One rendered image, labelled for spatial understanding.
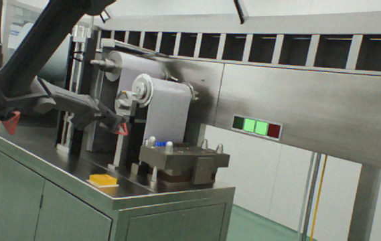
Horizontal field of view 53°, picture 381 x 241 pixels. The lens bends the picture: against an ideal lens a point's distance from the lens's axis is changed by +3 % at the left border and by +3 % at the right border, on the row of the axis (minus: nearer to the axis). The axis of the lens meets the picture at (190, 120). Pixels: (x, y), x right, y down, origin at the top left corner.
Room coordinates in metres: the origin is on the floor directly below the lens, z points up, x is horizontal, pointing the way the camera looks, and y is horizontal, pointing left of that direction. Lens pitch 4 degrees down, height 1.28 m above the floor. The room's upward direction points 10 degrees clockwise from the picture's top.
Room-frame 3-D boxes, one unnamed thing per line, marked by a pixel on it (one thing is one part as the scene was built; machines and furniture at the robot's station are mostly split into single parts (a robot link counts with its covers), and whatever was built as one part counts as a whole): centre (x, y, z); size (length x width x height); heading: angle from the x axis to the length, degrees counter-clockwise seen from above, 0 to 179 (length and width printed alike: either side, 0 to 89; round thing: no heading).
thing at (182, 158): (1.61, -0.01, 1.00); 0.40 x 0.16 x 0.06; 137
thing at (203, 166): (1.56, -0.09, 0.96); 0.10 x 0.03 x 0.11; 137
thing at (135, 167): (1.66, 0.10, 0.92); 0.28 x 0.04 x 0.04; 137
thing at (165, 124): (1.66, 0.10, 1.11); 0.23 x 0.01 x 0.18; 137
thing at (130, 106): (1.61, 0.28, 1.05); 0.06 x 0.05 x 0.31; 137
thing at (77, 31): (2.19, 0.68, 1.50); 0.14 x 0.14 x 0.06
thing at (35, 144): (2.29, 0.88, 0.88); 2.52 x 0.66 x 0.04; 47
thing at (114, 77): (1.88, 0.32, 1.33); 0.25 x 0.14 x 0.14; 137
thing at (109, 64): (1.77, 0.42, 1.33); 0.06 x 0.06 x 0.06; 47
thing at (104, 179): (1.33, 0.27, 0.91); 0.07 x 0.07 x 0.02; 47
